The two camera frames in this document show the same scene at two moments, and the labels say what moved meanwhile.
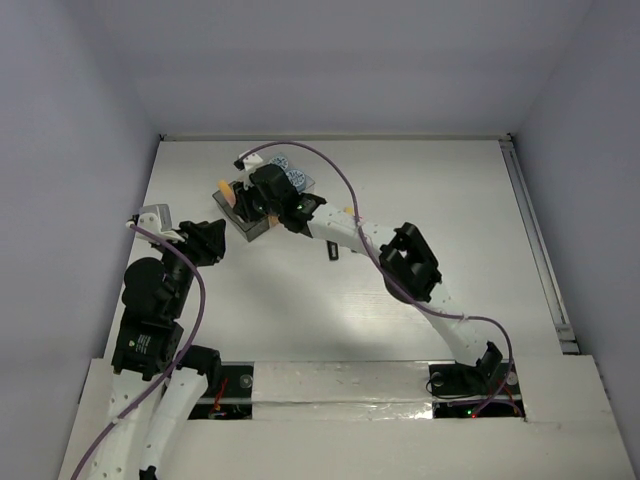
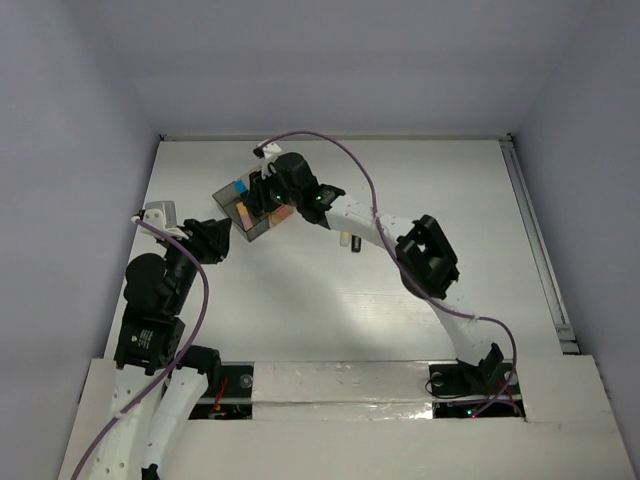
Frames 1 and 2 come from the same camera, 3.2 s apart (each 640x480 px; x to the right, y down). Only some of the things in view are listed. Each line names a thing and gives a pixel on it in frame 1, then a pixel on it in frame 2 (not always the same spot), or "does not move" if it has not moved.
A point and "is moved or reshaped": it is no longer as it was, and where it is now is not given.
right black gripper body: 253,204 does not move
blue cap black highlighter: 333,250 is moved or reshaped
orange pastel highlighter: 227,191 is moved or reshaped
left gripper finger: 216,238 does not move
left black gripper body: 198,240 does not move
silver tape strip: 342,390 does not move
